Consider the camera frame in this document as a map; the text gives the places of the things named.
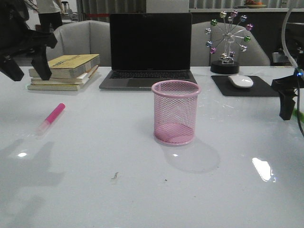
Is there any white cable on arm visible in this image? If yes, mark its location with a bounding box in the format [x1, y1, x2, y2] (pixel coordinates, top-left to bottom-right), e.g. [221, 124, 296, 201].
[281, 7, 300, 71]

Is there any green highlighter pen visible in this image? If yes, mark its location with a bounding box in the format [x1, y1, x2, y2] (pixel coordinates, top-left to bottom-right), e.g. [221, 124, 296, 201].
[293, 108, 304, 123]

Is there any left grey armchair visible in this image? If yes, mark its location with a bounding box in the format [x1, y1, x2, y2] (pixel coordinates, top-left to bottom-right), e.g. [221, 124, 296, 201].
[47, 20, 112, 67]

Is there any pink mesh pen holder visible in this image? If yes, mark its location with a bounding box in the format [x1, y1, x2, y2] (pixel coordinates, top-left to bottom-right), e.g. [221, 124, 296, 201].
[152, 80, 201, 145]

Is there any grey armchair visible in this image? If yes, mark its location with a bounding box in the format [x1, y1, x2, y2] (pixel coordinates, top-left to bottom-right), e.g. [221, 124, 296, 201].
[190, 21, 270, 67]
[47, 20, 112, 67]

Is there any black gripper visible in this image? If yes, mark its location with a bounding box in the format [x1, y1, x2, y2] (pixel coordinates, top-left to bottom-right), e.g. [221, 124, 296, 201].
[271, 70, 304, 121]
[0, 0, 57, 81]

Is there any person in background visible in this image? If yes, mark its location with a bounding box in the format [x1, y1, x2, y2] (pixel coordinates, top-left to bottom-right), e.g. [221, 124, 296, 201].
[36, 0, 64, 33]

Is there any grey open laptop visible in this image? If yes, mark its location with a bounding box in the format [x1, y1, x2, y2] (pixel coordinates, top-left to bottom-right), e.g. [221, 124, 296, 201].
[99, 13, 195, 90]

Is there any white computer mouse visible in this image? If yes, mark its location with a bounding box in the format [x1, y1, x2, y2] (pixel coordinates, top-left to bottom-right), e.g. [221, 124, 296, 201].
[228, 75, 254, 88]

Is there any right grey armchair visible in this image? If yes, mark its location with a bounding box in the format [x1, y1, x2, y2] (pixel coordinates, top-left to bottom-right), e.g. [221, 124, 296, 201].
[190, 21, 270, 67]

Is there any yellow book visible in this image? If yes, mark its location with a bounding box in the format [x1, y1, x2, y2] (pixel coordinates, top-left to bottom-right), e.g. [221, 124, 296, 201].
[28, 54, 100, 79]
[27, 77, 92, 91]

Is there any bottom yellow book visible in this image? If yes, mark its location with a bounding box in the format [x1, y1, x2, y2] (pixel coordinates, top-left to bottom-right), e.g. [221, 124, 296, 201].
[27, 77, 92, 91]

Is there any ferris wheel desk ornament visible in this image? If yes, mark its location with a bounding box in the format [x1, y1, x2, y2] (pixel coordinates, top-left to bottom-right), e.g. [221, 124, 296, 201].
[205, 9, 254, 75]

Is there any black mouse pad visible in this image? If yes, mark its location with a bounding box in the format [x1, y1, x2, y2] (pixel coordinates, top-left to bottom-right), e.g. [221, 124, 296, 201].
[211, 76, 279, 97]

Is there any pink highlighter pen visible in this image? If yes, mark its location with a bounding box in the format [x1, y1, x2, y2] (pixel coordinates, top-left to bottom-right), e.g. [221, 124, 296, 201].
[36, 103, 66, 135]

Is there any top yellow book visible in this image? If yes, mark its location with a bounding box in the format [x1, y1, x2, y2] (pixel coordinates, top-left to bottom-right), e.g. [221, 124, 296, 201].
[28, 54, 100, 79]

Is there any fruit bowl on counter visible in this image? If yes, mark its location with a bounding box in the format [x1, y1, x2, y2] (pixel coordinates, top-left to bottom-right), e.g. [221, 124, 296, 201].
[244, 0, 266, 8]

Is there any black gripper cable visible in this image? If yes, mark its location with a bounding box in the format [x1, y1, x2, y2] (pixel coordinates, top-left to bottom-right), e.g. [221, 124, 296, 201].
[294, 68, 304, 138]

